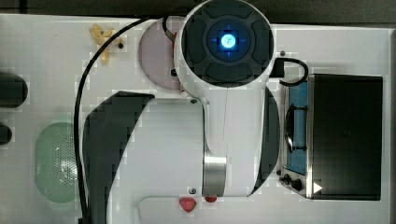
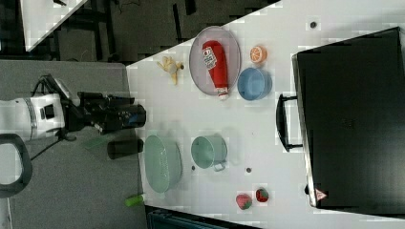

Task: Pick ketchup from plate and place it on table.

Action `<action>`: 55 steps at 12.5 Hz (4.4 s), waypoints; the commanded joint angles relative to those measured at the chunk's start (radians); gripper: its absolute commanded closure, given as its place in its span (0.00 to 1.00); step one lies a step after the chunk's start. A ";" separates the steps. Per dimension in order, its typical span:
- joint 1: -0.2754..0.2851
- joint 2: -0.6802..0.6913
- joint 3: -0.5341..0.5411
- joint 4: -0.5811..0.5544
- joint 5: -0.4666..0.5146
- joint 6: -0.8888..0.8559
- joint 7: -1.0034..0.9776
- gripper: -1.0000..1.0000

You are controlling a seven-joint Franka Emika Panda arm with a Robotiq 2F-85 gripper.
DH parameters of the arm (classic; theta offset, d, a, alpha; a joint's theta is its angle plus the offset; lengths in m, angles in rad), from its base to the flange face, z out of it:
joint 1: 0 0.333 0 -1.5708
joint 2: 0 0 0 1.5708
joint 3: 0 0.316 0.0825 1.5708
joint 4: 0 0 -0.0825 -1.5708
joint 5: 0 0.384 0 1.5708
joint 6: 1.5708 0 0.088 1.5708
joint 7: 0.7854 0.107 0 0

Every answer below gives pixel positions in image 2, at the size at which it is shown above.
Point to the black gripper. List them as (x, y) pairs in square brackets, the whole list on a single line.
[(108, 113)]

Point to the red felt ketchup bottle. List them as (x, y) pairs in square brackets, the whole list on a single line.
[(215, 62)]

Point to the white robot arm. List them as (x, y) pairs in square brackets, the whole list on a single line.
[(54, 114)]

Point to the grey round plate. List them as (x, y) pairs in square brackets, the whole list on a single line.
[(199, 72)]

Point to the green oval colander basket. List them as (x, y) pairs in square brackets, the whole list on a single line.
[(162, 160)]

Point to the green marker cap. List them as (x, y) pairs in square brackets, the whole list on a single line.
[(133, 201)]

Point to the white side table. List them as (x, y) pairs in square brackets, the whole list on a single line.
[(41, 17)]

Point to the blue bowl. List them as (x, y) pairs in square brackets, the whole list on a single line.
[(254, 84)]

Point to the orange slice toy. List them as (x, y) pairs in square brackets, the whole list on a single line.
[(258, 54)]

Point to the pink strawberry toy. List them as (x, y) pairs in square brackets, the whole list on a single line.
[(244, 201)]

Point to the red strawberry toy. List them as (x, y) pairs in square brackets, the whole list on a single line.
[(262, 195)]

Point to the black toaster oven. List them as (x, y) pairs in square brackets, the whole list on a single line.
[(350, 98)]

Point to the green cup with handle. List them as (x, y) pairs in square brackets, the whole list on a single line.
[(209, 151)]

